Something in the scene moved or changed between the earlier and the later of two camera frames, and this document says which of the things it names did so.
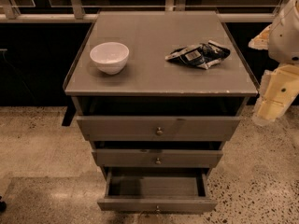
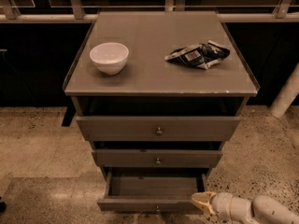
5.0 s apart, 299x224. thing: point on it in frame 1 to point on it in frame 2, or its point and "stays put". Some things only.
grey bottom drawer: [156, 190] stays put
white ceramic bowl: [111, 57] stays put
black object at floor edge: [3, 206] stays put
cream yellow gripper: [285, 37] to [222, 204]
